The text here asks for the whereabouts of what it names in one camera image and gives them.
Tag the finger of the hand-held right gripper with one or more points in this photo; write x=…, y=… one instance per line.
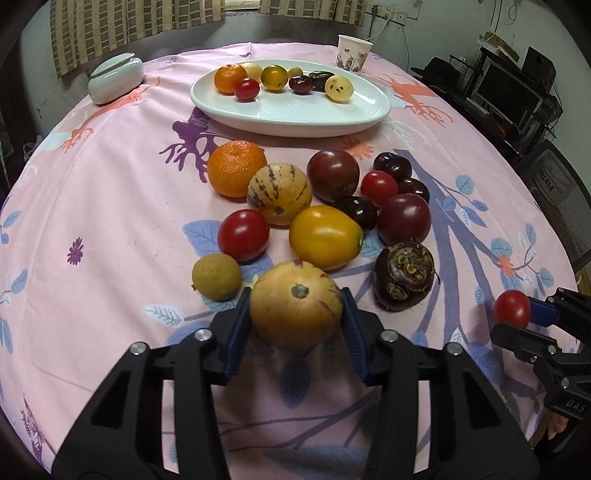
x=521, y=341
x=540, y=311

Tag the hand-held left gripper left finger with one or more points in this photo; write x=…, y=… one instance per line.
x=238, y=332

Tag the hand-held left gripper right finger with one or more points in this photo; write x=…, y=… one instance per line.
x=355, y=341

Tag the pale yellow pepino melon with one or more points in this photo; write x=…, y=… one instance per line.
x=295, y=309

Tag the dark water chestnut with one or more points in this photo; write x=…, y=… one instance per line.
x=404, y=277
x=319, y=79

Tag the yellow tomato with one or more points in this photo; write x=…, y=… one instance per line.
x=325, y=237

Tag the dark cherry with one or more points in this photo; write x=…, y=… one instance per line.
x=392, y=165
x=414, y=189
x=355, y=212
x=300, y=85

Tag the dark purple-red plum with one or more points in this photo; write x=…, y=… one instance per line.
x=404, y=219

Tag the purple striped pepino melon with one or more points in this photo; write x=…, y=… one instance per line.
x=279, y=194

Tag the orange mandarin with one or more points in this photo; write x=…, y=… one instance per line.
x=229, y=78
x=235, y=168

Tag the large dark brown tomato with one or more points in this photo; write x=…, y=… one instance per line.
x=332, y=175

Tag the white oval plate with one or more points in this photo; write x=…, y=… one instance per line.
x=295, y=115

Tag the spotted yellow fruit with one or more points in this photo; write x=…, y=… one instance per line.
x=338, y=88

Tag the green-yellow tomato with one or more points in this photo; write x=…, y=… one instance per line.
x=274, y=77

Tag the large pale pepino melon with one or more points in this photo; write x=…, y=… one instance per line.
x=253, y=70

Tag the person's right hand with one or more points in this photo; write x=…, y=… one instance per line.
x=556, y=425

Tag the pink floral tablecloth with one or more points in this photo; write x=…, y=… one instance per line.
x=115, y=207

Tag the black desk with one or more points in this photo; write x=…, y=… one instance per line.
x=508, y=138

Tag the computer monitor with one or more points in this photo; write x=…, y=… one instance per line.
x=505, y=94

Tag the black speaker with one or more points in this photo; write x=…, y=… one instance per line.
x=538, y=62

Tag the black hat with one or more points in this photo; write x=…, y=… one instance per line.
x=438, y=71

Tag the pale green lidded jar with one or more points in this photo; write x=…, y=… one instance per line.
x=113, y=83

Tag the floral paper cup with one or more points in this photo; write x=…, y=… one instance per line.
x=353, y=53

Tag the wide checked curtain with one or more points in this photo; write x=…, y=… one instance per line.
x=138, y=27

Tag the bright window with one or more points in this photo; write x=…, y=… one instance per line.
x=242, y=3

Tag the narrow checked curtain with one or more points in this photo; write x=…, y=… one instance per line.
x=314, y=9

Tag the white wall socket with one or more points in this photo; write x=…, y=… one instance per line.
x=392, y=14

